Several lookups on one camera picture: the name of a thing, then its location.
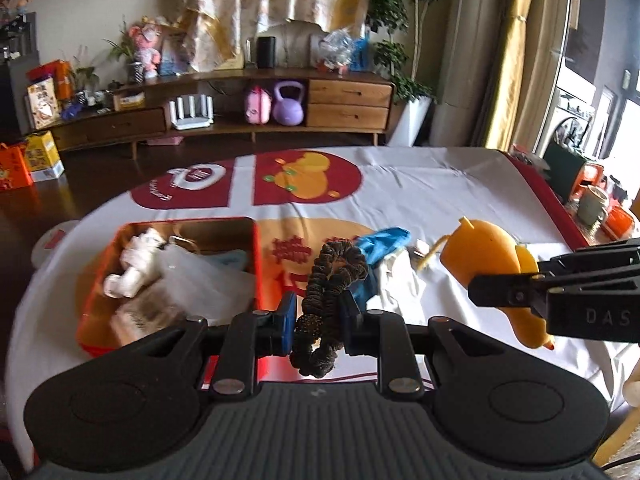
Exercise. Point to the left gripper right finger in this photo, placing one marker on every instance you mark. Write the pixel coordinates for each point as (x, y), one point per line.
(383, 335)

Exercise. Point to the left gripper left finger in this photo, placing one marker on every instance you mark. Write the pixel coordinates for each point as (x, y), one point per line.
(250, 337)

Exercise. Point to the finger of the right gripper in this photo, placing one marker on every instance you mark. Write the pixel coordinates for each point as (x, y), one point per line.
(511, 291)

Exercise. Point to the white cloth glove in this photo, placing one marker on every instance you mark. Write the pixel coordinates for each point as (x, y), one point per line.
(399, 289)

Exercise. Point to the dark brown scrunchie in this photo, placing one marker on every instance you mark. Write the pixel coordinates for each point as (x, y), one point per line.
(318, 333)

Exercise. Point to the blue rubber glove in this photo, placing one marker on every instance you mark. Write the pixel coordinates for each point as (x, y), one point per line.
(375, 247)

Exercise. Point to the clear plastic bag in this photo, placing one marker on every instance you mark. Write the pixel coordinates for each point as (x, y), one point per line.
(190, 285)

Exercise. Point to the red metal tin box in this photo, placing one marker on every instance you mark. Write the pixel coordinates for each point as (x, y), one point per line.
(207, 237)

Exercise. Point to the printed white tablecloth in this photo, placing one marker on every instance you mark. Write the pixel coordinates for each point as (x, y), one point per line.
(79, 408)

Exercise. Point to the purple kettlebell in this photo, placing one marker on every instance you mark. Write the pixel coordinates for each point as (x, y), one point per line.
(288, 111)

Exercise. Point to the white wifi router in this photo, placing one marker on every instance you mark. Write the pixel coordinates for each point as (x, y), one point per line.
(195, 111)

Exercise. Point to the wooden tv cabinet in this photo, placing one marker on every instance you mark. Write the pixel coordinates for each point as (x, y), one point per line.
(333, 103)

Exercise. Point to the yellow carton box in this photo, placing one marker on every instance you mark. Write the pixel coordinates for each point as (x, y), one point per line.
(42, 158)

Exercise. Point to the orange gift bag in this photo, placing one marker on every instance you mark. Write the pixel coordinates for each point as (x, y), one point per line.
(14, 172)

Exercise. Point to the black smart speaker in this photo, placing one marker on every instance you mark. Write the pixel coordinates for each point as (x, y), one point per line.
(266, 52)

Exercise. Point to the green potted tree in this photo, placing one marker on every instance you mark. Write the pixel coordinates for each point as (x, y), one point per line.
(399, 25)

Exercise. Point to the pink plush doll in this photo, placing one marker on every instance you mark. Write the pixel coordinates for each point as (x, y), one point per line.
(146, 38)

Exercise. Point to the white cereal box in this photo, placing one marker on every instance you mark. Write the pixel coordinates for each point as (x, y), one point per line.
(43, 104)

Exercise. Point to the black mini fridge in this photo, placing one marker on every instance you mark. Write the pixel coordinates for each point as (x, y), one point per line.
(14, 113)

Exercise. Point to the floral yellow curtain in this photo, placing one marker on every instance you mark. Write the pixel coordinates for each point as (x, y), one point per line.
(217, 29)

